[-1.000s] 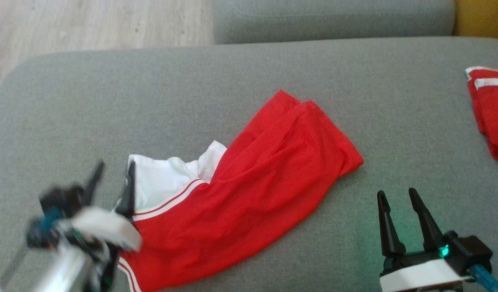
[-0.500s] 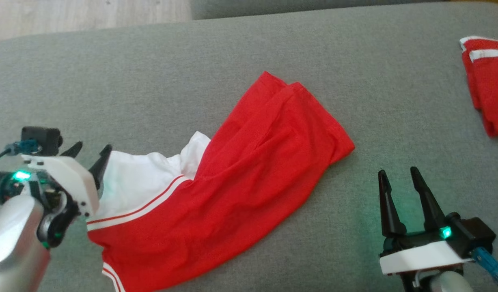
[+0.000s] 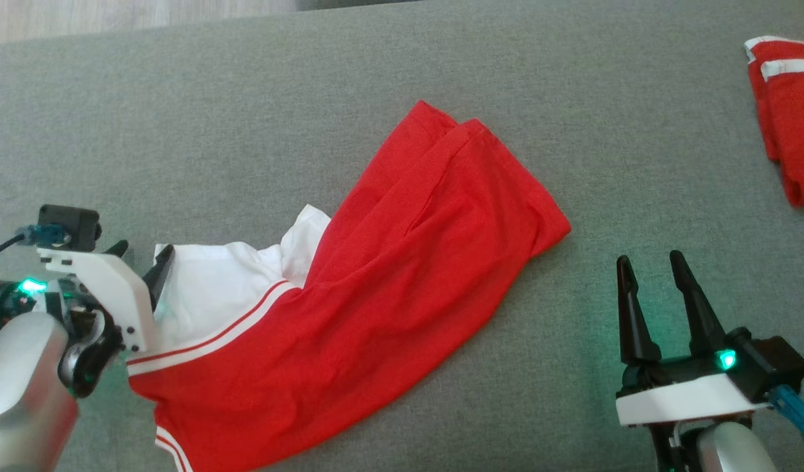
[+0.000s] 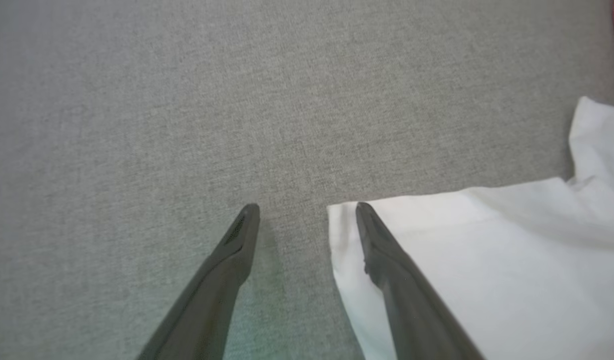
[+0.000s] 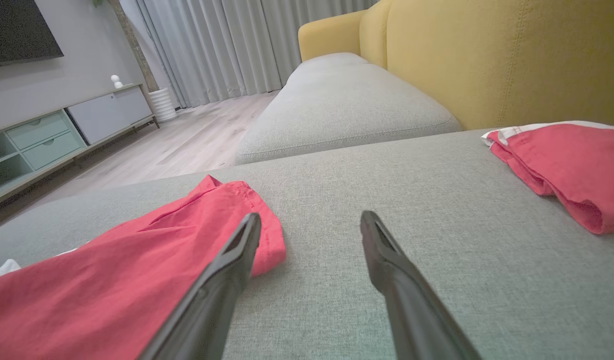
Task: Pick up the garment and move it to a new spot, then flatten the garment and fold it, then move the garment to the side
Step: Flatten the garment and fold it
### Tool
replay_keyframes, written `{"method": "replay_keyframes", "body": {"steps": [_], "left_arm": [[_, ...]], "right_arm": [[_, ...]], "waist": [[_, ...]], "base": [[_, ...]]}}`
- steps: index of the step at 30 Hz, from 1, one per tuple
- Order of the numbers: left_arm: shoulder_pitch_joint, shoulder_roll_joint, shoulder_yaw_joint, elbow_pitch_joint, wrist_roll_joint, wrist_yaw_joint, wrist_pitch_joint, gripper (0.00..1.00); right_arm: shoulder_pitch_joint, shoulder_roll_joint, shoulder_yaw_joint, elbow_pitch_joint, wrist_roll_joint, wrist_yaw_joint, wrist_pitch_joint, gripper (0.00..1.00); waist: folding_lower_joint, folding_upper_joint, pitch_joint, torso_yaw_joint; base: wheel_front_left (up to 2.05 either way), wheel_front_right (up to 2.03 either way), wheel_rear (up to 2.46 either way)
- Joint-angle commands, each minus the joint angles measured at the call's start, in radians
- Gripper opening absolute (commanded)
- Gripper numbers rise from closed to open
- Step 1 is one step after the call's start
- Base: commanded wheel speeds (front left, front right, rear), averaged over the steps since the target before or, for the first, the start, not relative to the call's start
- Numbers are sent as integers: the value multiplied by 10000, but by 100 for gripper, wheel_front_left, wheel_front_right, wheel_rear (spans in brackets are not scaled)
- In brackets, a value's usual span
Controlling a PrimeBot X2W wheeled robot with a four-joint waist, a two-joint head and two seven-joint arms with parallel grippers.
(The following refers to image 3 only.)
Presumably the red mesh shorts white stripe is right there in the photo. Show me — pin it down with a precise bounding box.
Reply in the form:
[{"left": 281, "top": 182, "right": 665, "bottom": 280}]
[{"left": 744, "top": 36, "right": 804, "bottom": 207}]

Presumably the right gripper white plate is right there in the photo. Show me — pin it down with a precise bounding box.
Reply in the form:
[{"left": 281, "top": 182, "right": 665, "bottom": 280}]
[{"left": 615, "top": 250, "right": 775, "bottom": 430}]

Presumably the red shirt white trim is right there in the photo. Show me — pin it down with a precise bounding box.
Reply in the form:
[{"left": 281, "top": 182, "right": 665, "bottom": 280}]
[{"left": 126, "top": 100, "right": 571, "bottom": 472}]

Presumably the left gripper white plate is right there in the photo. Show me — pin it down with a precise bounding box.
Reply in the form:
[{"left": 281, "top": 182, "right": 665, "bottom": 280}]
[{"left": 38, "top": 240, "right": 175, "bottom": 397}]

